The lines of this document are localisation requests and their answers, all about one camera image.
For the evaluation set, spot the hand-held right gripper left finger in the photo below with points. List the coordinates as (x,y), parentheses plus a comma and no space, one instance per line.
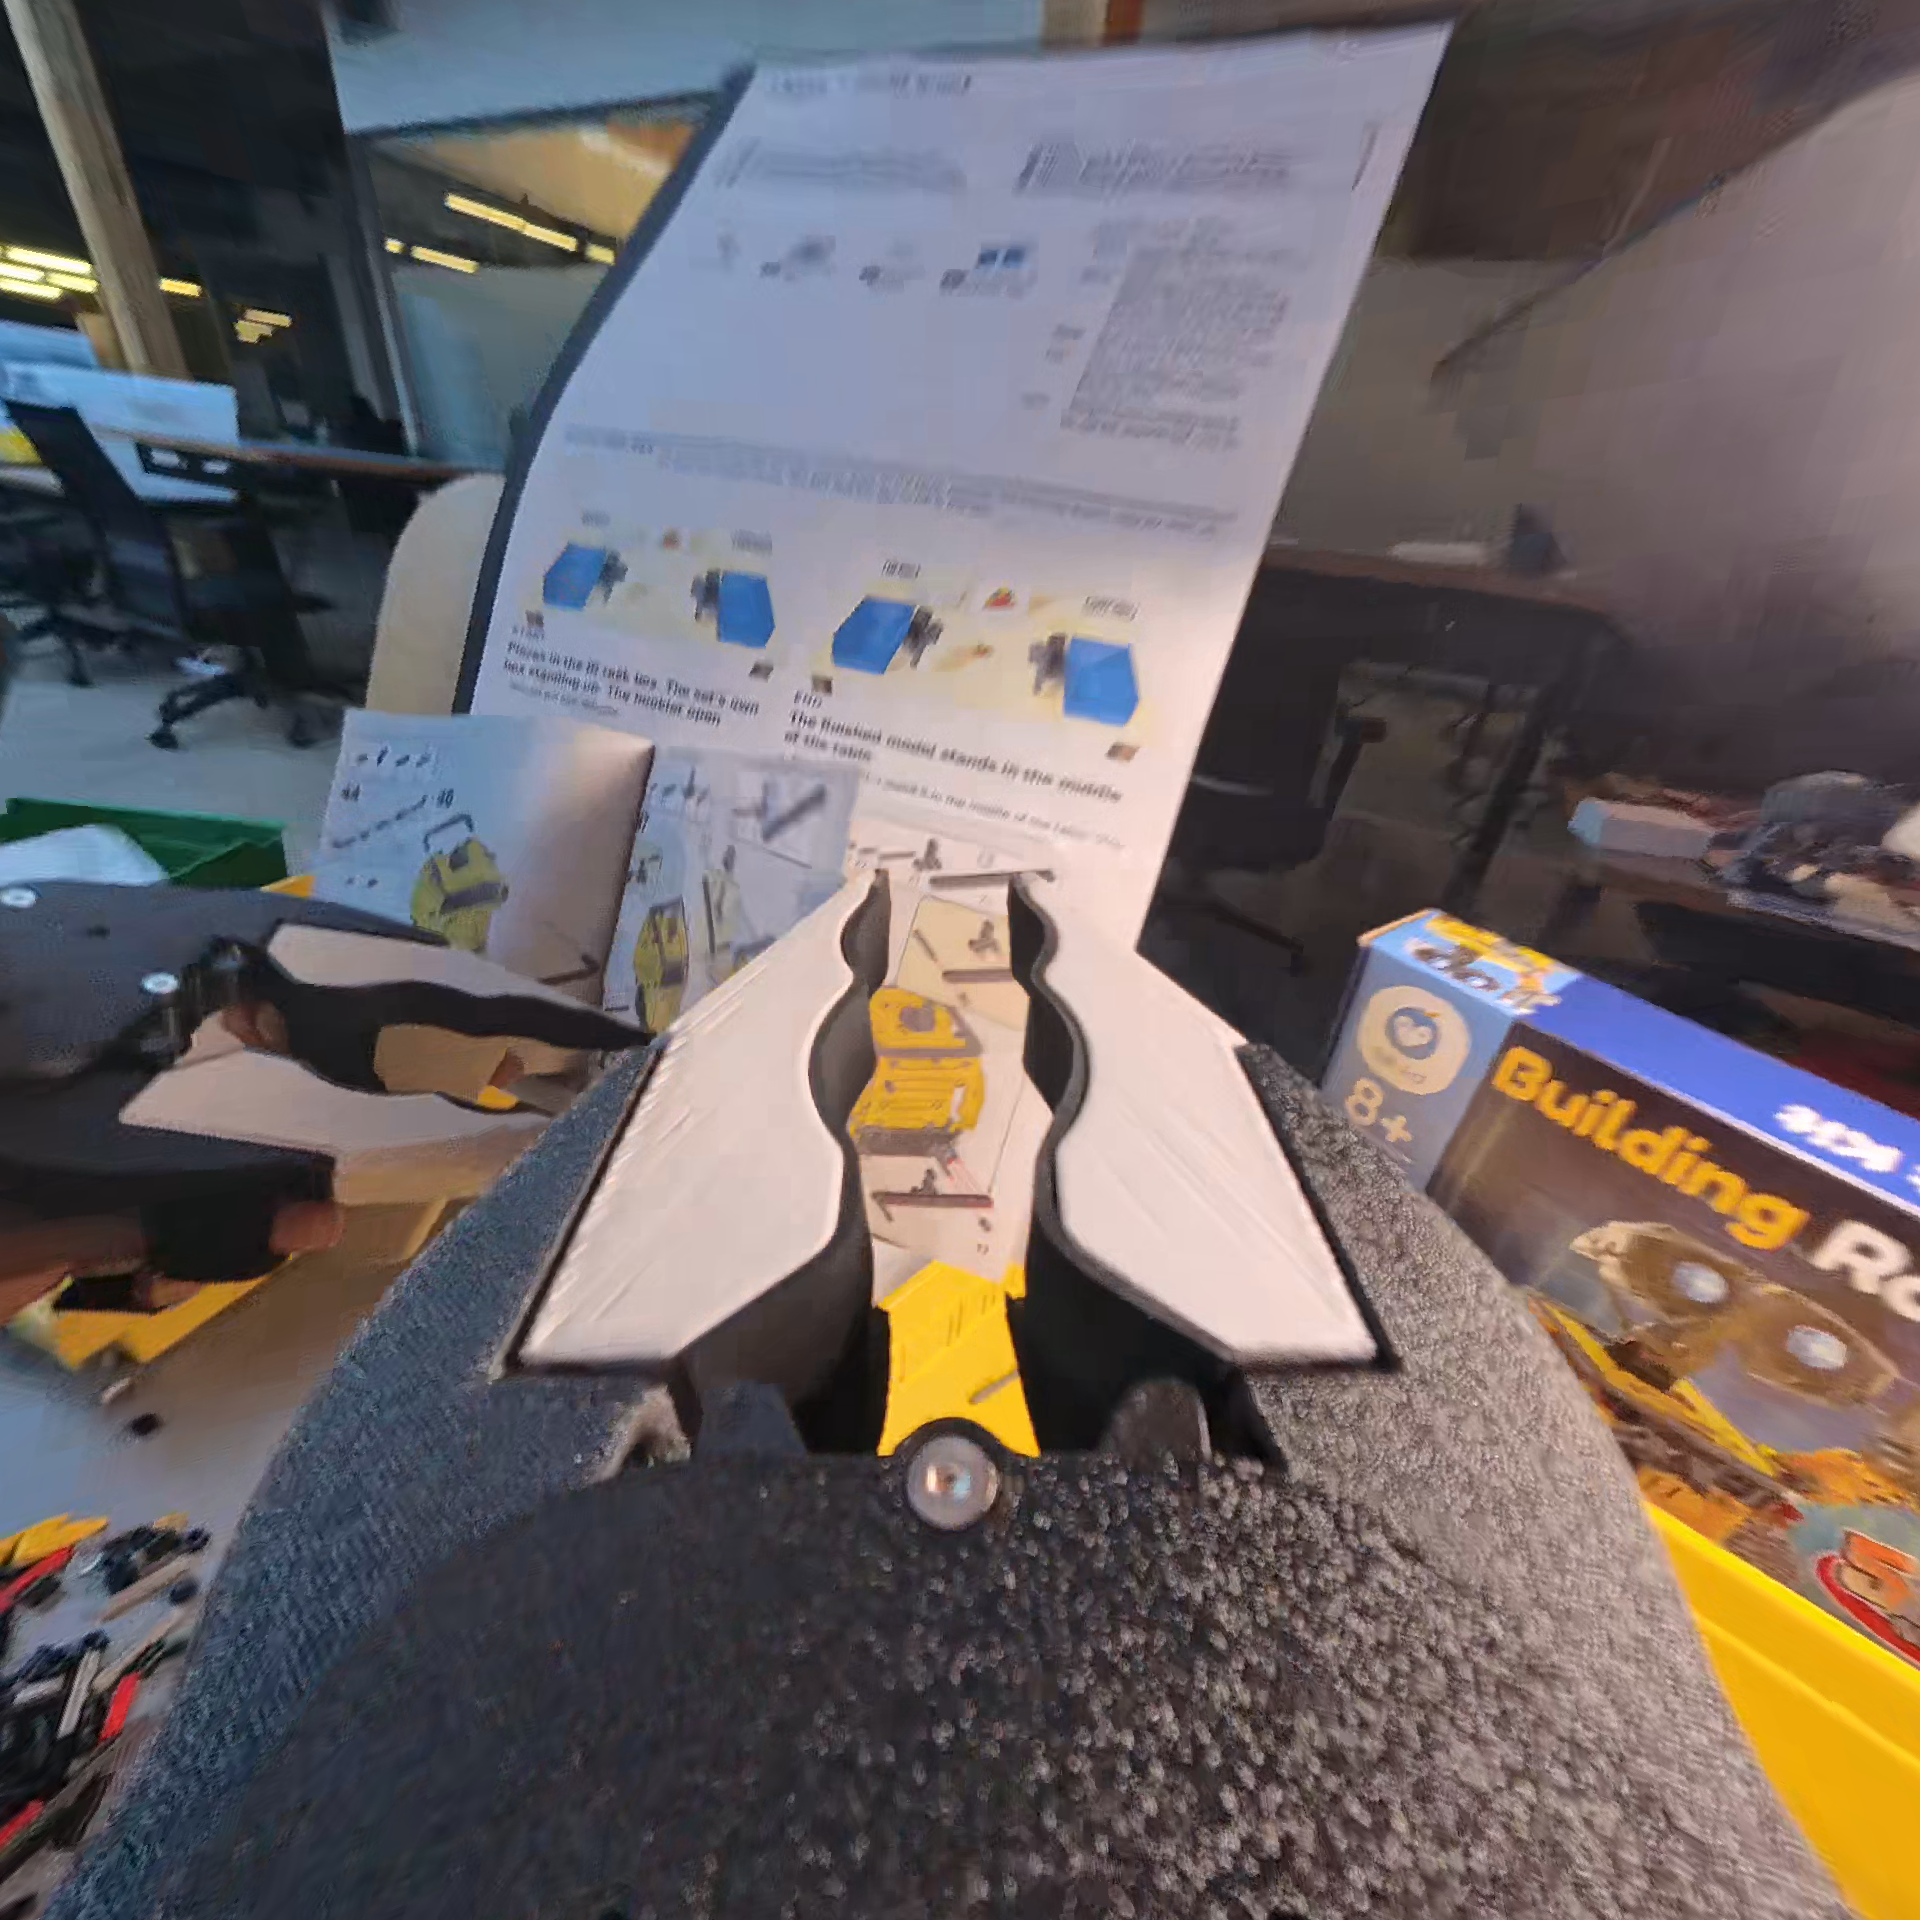
(706,1200)

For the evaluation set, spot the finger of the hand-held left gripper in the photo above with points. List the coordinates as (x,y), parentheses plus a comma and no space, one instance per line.
(390,1147)
(390,968)

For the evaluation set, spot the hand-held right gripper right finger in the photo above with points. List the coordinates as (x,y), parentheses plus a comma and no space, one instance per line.
(1199,1185)

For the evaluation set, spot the instruction booklet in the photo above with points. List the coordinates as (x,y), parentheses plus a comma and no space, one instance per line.
(526,810)

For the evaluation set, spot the pile of small block pieces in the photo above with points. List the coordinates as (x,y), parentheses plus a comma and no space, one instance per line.
(91,1680)

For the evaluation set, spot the grey desk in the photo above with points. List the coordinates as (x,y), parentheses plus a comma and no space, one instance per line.
(91,1455)

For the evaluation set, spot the bubble wrap bundle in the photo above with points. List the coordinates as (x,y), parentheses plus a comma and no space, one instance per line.
(75,858)

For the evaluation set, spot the green plastic parts bin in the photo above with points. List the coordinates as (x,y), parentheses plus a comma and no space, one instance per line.
(196,839)

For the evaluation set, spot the yellow plastic parts bin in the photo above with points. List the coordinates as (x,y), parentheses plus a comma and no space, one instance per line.
(149,1329)
(1801,1725)

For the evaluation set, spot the black office chair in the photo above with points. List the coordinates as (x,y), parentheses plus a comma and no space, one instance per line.
(1290,810)
(136,510)

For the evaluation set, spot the blue toy kit box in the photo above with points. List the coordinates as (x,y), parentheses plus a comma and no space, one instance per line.
(1649,1200)

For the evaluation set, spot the dark background table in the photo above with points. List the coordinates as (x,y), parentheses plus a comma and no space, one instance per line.
(1425,577)

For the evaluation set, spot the cluttered background table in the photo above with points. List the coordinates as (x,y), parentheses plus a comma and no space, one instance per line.
(1770,871)

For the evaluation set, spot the large printed instruction sheet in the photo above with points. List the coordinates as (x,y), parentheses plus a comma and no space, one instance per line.
(975,376)

